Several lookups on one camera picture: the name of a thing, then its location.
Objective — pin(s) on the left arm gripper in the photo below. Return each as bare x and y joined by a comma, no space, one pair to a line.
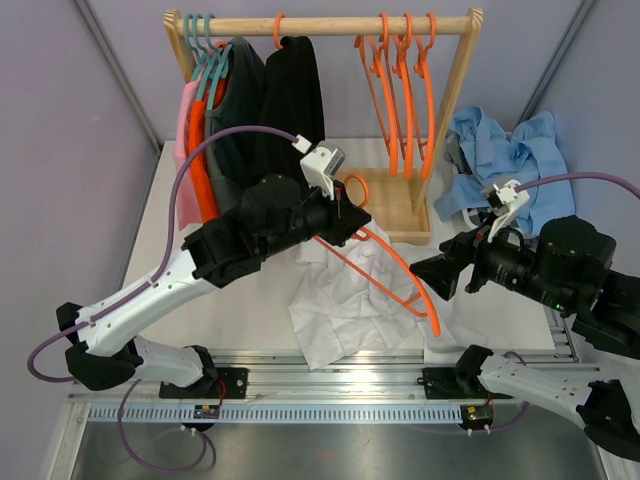
345,219

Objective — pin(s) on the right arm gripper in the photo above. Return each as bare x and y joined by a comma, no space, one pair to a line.
441,271

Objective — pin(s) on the orange hanger of white shirt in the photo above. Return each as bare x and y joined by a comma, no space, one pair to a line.
420,305

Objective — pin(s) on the white shirt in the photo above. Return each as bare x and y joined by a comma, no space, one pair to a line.
335,312

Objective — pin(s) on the black shirt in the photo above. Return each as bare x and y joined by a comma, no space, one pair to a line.
292,102

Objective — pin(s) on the orange hanger of black shirt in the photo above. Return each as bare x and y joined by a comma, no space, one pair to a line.
276,30

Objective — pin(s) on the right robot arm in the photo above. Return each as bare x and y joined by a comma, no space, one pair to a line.
568,272

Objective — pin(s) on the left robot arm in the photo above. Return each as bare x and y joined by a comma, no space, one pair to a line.
275,215

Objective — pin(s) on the dark grey shirt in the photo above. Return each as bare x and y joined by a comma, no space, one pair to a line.
229,160

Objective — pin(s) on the blue shirt pile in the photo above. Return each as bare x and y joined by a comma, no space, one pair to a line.
528,153

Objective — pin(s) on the pink shirt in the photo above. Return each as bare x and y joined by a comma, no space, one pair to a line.
187,208

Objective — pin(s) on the orange shirt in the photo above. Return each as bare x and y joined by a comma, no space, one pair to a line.
198,167

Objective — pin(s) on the wooden clothes rack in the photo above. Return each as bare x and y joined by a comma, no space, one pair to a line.
400,206

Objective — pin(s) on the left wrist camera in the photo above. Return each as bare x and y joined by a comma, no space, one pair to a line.
320,165

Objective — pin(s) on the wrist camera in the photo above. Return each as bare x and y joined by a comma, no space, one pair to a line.
505,200
320,165

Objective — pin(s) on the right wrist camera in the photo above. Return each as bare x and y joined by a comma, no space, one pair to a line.
505,200

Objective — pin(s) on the aluminium rail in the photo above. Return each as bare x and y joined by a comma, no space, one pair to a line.
250,377

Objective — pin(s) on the white cable duct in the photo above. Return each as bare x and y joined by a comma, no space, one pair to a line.
238,413

